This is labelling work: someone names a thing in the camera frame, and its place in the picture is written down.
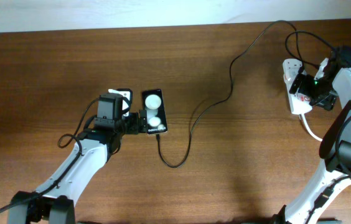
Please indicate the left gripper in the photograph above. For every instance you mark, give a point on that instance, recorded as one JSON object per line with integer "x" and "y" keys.
{"x": 134, "y": 126}

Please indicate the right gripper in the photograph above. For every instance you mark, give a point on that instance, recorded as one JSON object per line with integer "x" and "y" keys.
{"x": 325, "y": 102}

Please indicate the black smartphone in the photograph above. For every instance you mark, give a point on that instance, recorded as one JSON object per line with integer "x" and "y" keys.
{"x": 153, "y": 103}

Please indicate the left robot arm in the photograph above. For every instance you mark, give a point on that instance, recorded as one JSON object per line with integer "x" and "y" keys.
{"x": 96, "y": 140}

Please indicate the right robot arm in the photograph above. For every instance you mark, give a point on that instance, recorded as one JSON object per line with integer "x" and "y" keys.
{"x": 331, "y": 83}

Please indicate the white power strip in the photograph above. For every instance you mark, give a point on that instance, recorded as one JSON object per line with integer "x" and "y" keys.
{"x": 299, "y": 103}

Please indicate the white USB wall adapter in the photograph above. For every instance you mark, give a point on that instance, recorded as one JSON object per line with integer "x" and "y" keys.
{"x": 291, "y": 68}

